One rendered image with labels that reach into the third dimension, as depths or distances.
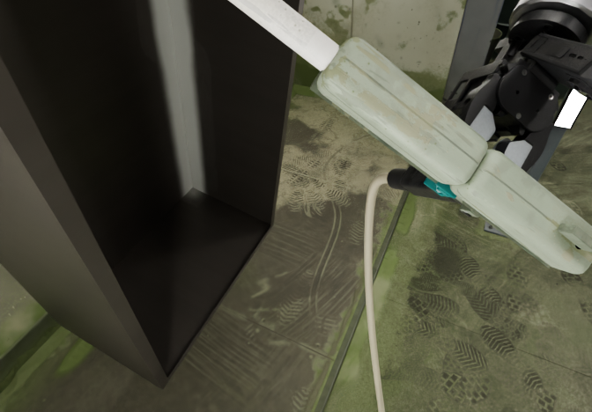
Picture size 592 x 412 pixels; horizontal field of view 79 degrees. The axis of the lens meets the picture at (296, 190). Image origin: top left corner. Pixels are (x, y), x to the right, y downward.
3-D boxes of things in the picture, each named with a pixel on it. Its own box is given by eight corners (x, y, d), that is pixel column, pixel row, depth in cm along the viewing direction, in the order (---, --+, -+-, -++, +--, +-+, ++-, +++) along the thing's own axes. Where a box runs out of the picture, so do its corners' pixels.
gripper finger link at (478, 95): (468, 158, 37) (518, 96, 38) (479, 158, 36) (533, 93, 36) (438, 127, 36) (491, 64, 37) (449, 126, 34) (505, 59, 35)
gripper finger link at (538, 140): (514, 187, 39) (549, 112, 39) (526, 187, 37) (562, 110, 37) (480, 167, 37) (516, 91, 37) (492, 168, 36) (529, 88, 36)
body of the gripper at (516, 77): (481, 148, 44) (532, 67, 45) (543, 147, 36) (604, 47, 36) (436, 112, 42) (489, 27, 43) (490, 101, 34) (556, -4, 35)
